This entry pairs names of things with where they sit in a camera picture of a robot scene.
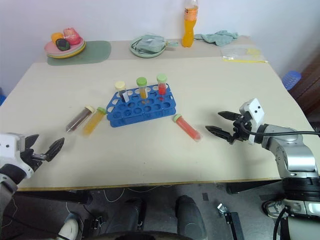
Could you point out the yellow plate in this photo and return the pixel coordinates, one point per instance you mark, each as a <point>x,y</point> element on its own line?
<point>72,54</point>

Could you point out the green placemat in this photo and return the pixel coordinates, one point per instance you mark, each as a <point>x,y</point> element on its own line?
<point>97,51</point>

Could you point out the orange toy fruit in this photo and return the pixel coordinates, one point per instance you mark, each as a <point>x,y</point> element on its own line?
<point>56,36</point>

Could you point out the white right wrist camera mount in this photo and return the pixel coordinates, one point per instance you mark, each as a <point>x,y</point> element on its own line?
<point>256,111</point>

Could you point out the black stand with caster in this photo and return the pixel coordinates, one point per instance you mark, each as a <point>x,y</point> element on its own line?
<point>233,225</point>

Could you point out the brown wooden cabinet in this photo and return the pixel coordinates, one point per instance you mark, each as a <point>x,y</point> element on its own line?
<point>310,90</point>

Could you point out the green-capped tube with red liquid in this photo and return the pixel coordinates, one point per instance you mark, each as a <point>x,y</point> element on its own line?
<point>186,127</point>
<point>162,83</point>

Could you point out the black table frame bar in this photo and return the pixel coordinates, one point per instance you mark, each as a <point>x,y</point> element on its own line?
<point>55,197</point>

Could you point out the blue object at wall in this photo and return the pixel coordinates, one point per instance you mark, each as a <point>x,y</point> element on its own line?
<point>1,96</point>

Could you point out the yellow-capped tube with brown liquid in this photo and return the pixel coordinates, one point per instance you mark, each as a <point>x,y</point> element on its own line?
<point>78,120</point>

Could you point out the pink toy fruit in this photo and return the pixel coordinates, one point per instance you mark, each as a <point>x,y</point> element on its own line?
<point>72,36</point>

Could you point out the light green cloth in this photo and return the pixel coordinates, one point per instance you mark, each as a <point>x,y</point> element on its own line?
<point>220,37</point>

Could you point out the black toy fruit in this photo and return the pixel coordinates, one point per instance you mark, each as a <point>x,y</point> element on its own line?
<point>62,44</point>

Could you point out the pink plate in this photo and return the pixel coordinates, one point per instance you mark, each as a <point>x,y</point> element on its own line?
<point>51,48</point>

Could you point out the thin yellow strip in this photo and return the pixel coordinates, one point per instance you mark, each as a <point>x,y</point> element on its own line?
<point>246,60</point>

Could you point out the green-capped tube with orange liquid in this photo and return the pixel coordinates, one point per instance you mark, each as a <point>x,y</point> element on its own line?
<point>93,123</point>
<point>142,86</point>

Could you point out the orange soda bottle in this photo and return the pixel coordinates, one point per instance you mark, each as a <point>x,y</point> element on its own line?
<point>188,30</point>

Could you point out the yellow-capped tube with dark liquid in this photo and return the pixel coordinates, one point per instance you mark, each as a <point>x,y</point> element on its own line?
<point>120,86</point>

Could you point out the blue plastic test tube rack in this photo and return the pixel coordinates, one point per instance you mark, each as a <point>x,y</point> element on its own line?
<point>140,111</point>

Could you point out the clear plastic bag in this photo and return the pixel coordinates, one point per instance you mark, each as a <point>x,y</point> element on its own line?
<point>236,52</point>

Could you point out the grey and white shoe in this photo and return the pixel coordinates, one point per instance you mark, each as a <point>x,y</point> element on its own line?
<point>272,207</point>

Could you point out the green plate with cloth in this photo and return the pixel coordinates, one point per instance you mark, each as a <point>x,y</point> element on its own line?
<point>147,47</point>

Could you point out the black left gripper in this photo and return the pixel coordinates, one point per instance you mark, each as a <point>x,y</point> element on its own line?
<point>32,160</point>

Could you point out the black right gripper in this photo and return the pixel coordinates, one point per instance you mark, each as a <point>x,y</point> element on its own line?
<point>241,130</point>

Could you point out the blue ribbed plastic container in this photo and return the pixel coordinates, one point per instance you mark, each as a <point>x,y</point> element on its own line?
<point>291,79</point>

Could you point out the dark rounded shape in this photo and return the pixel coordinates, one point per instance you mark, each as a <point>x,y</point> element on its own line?
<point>188,217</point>

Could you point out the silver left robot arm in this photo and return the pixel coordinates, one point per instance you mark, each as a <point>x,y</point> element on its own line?
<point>7,182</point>

